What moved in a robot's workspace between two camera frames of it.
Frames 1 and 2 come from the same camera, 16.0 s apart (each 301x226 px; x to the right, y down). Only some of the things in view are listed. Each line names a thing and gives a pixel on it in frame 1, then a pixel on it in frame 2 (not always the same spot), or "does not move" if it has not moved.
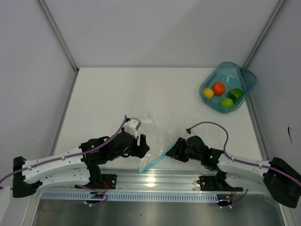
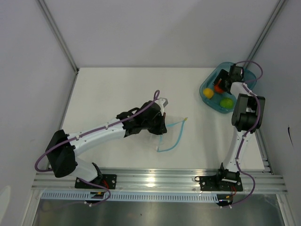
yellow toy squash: (208, 93) does not move
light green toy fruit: (226, 103) does not move
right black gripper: (175, 152) → (222, 75)
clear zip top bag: (158, 141) → (169, 140)
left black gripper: (139, 151) → (161, 128)
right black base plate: (210, 183) does not move
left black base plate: (108, 181) does not move
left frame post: (57, 35) does not move
